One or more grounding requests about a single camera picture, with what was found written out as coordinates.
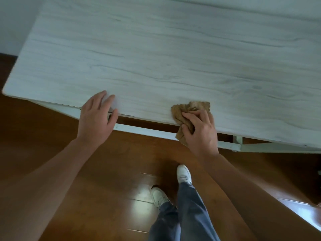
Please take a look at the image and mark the person's left hand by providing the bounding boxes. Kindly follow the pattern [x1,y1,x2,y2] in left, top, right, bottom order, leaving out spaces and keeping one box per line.
[76,90,119,149]

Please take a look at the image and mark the person's right hand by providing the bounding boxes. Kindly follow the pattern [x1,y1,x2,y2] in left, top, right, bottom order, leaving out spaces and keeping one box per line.
[181,109,220,159]

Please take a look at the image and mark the brown cloth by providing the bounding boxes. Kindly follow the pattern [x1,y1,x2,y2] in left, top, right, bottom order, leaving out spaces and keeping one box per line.
[171,101,211,147]

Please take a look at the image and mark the person's left forearm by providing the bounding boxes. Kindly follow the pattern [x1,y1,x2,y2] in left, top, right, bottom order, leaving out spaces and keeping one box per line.
[0,138,99,241]

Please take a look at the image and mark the person's right forearm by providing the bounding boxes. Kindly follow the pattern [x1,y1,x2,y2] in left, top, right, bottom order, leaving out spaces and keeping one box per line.
[201,153,321,241]

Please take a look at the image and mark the person's white right shoe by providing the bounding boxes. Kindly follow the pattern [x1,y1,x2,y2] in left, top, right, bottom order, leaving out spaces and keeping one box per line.
[177,164,192,185]

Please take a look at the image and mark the person's white shoe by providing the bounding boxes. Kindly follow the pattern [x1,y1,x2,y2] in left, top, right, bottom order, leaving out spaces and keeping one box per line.
[177,164,192,185]
[151,187,171,209]

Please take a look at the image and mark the person's white left shoe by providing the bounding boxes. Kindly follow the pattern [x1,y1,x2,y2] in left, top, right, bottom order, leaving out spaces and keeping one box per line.
[151,187,171,209]

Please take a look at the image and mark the person's blue jeans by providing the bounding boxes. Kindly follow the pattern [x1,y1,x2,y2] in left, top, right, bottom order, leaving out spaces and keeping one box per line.
[148,182,221,241]

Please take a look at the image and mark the white table frame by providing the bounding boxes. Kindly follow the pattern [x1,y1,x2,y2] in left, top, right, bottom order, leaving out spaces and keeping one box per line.
[31,99,321,154]

